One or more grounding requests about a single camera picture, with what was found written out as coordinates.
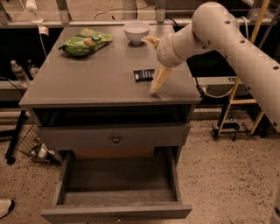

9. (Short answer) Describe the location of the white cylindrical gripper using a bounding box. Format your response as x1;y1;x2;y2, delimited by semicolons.
141;32;186;93

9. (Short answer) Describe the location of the dark blueberry rxbar wrapper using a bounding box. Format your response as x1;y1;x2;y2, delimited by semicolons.
133;69;155;82

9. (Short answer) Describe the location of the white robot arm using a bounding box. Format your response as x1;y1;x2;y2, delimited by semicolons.
157;3;280;224

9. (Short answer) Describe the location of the grey wooden drawer cabinet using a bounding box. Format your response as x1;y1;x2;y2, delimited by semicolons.
20;26;200;158

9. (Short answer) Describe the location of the round metal drawer knob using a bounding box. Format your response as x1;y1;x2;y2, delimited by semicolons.
112;136;120;144

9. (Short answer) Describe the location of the closed upper grey drawer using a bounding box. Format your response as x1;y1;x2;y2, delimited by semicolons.
37;123;190;151

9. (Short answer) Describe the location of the open lower grey drawer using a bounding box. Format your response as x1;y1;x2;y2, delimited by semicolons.
41;149;192;224

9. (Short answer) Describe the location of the white ceramic bowl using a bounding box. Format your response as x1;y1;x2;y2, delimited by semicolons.
123;21;151;44

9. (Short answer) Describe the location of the green snack chip bag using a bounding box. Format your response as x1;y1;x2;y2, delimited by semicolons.
59;28;112;57

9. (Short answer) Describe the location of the clear plastic water bottle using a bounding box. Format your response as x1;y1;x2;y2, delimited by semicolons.
10;60;30;88

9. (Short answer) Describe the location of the metal railing beam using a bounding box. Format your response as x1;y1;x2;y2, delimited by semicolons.
0;0;280;30

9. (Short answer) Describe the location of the black stand leg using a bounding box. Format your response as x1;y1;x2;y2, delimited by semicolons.
5;110;26;165

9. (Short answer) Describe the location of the white sneaker shoe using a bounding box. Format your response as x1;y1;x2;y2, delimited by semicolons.
0;199;14;219

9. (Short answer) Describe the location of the black power cable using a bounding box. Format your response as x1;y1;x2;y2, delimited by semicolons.
164;17;205;99

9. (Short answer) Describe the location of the white cable loop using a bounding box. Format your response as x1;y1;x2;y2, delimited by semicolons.
200;16;250;100

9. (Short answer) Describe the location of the yellow wooden ladder frame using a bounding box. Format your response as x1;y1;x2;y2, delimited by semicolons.
213;0;270;137

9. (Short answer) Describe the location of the white lamp with cord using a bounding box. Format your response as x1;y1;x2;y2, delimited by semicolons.
25;0;49;57

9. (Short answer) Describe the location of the black wire basket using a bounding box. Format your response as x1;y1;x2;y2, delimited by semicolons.
16;125;59;164

